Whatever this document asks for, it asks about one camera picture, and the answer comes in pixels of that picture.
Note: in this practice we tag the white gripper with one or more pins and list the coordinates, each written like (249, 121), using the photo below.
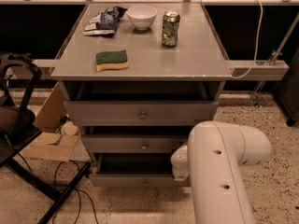
(179, 163)

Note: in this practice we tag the grey bottom drawer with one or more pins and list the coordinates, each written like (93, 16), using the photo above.
(135, 170)

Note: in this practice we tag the grey drawer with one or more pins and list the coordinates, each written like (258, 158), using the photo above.
(135, 170)
(139, 113)
(132, 143)

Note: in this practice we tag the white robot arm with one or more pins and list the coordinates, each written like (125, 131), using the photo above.
(210, 160)

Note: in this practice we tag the grey middle drawer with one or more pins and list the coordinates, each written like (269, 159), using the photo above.
(132, 143)

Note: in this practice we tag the grey drawer cabinet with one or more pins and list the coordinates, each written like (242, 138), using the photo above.
(193, 70)

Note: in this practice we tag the grey top drawer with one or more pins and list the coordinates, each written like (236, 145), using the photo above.
(139, 113)

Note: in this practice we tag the white roll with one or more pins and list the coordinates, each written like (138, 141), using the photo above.
(69, 129)

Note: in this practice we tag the green yellow sponge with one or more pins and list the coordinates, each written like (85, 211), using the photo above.
(111, 60)

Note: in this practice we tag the cardboard box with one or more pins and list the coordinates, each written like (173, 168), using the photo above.
(52, 144)

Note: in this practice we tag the green soda can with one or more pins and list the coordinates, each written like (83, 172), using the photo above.
(171, 19)

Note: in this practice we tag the metal diagonal rod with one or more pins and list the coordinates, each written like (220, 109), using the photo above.
(271, 60)

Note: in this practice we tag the white bowl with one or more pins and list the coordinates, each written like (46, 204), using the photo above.
(142, 17)

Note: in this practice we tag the blue chip bag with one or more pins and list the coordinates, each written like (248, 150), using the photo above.
(106, 22)

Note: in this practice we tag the black chair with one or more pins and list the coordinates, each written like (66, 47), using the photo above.
(18, 131)

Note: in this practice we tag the grey metal rail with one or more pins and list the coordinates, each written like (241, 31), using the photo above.
(260, 70)

